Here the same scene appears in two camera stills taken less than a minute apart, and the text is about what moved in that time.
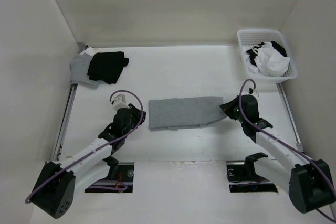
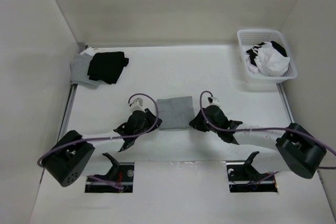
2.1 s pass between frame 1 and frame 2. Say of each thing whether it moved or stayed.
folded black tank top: stayed
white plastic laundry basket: stayed
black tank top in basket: stayed
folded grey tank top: stayed
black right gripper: moved
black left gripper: moved
